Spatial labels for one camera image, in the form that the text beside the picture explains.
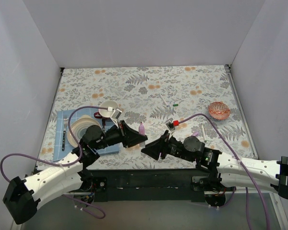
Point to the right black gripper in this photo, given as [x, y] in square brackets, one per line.
[163, 146]

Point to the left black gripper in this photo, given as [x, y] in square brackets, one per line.
[123, 134]

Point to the pink highlighter pen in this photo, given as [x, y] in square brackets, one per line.
[141, 131]

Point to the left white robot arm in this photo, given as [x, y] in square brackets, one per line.
[24, 197]

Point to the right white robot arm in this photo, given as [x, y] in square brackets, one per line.
[223, 170]

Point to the white pen green tip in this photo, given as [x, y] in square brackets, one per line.
[203, 133]

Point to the white and red mug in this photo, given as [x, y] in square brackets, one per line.
[107, 110]

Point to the beige ringed plate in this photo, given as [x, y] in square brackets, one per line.
[79, 128]

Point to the floral tablecloth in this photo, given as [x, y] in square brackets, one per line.
[136, 91]

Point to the silver fork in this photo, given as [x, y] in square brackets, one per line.
[65, 124]

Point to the blue checked placemat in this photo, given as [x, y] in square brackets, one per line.
[58, 153]

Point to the red patterned bowl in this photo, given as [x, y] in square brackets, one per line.
[219, 110]

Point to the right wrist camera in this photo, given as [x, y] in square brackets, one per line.
[171, 125]

